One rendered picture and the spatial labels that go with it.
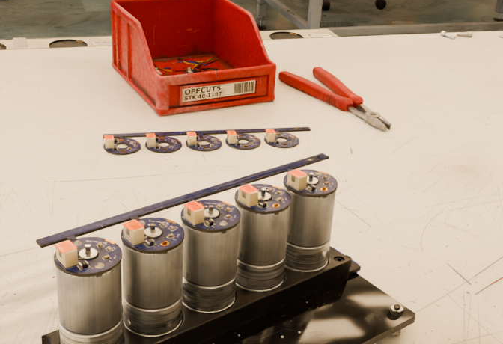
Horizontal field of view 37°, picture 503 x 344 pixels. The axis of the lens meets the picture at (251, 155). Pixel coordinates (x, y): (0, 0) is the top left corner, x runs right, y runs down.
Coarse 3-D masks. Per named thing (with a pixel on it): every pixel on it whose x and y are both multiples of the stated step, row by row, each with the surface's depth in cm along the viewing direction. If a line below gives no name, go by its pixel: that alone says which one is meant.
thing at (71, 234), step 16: (304, 160) 37; (320, 160) 37; (256, 176) 35; (192, 192) 33; (208, 192) 33; (144, 208) 32; (160, 208) 32; (96, 224) 30; (112, 224) 30; (48, 240) 29; (64, 240) 29
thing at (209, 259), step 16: (192, 240) 31; (208, 240) 31; (224, 240) 31; (192, 256) 31; (208, 256) 31; (224, 256) 31; (192, 272) 31; (208, 272) 31; (224, 272) 31; (192, 288) 32; (208, 288) 32; (224, 288) 32; (192, 304) 32; (208, 304) 32; (224, 304) 32
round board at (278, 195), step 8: (256, 184) 34; (264, 184) 34; (272, 192) 33; (280, 192) 33; (272, 200) 33; (280, 200) 33; (288, 200) 33; (248, 208) 32; (256, 208) 32; (264, 208) 32; (272, 208) 32; (280, 208) 32
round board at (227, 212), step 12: (204, 204) 32; (216, 204) 32; (228, 204) 32; (180, 216) 31; (228, 216) 31; (240, 216) 31; (192, 228) 30; (204, 228) 30; (216, 228) 30; (228, 228) 31
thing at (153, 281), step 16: (128, 256) 29; (144, 256) 29; (160, 256) 29; (176, 256) 29; (128, 272) 30; (144, 272) 29; (160, 272) 29; (176, 272) 30; (128, 288) 30; (144, 288) 30; (160, 288) 30; (176, 288) 30; (128, 304) 30; (144, 304) 30; (160, 304) 30; (176, 304) 30; (128, 320) 31; (144, 320) 30; (160, 320) 30; (176, 320) 31; (144, 336) 30; (160, 336) 31
